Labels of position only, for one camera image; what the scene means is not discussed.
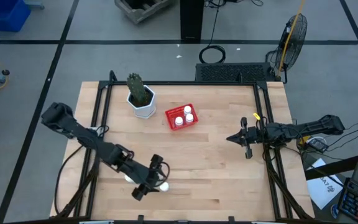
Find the black floor fan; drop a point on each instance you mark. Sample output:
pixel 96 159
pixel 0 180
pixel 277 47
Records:
pixel 301 31

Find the white plastic pill bottle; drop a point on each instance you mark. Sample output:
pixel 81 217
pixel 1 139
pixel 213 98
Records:
pixel 189 118
pixel 128 179
pixel 187 109
pixel 179 121
pixel 164 187

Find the blue plastic bin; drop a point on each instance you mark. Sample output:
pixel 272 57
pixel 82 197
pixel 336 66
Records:
pixel 5 15

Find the white plant pot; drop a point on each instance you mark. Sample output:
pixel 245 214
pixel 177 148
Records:
pixel 145 112

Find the grey wooden pallet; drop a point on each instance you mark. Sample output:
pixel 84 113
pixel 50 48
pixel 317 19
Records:
pixel 129 11

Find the black perforated metal case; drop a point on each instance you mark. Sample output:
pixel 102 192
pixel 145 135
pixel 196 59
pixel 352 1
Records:
pixel 228 72

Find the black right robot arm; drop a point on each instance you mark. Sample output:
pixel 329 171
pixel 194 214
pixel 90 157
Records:
pixel 306 127

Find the black power adapter box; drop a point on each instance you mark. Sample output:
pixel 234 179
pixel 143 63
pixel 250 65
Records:
pixel 317 144

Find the red plastic basket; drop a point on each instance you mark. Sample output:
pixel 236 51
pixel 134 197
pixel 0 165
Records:
pixel 170 114

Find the white paper sheet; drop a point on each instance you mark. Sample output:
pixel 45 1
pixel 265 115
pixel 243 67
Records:
pixel 322 189

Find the black post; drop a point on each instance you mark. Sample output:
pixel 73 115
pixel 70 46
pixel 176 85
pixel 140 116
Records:
pixel 192 18

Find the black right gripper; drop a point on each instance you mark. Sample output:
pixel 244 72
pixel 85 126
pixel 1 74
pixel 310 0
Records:
pixel 252 135

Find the yellow tag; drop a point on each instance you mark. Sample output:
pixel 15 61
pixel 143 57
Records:
pixel 256 116

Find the black caster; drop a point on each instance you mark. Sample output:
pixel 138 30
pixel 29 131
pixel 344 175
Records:
pixel 5 72

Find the green cactus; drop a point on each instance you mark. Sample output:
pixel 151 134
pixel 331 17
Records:
pixel 136 88

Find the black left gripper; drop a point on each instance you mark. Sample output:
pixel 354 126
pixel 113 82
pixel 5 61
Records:
pixel 145 175

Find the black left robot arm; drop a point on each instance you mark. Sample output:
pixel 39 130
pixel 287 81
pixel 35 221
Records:
pixel 73 127

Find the black metal bar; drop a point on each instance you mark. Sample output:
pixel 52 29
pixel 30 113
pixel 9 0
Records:
pixel 337 166

